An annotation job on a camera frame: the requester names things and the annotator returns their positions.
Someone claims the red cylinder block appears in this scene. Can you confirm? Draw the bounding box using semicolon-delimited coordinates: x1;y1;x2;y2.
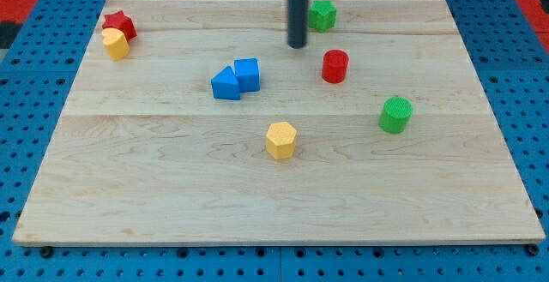
322;49;349;84

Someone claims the blue cube block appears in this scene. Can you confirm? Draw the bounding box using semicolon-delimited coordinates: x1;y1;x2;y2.
233;58;261;93

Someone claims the yellow hexagon block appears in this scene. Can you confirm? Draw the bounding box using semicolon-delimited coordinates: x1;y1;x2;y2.
266;122;297;159

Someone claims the blue triangular prism block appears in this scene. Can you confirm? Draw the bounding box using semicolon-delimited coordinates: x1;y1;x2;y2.
211;66;240;100

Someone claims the light wooden board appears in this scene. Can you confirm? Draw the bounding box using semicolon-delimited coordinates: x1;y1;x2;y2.
13;0;546;247

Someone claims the green cylinder block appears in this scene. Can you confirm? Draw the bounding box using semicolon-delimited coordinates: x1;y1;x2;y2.
378;96;413;134

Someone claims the green star block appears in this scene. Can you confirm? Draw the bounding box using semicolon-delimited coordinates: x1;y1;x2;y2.
308;0;337;33

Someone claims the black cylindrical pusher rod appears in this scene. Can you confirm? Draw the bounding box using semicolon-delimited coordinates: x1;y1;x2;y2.
287;0;309;49

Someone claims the yellow heart block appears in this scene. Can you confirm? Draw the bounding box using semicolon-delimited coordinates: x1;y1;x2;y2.
101;27;130;61

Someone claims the red star block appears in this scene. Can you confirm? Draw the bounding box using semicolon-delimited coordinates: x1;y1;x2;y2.
102;10;137;41

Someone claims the blue perforated base mat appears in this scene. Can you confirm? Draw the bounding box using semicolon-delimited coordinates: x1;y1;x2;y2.
1;0;548;281

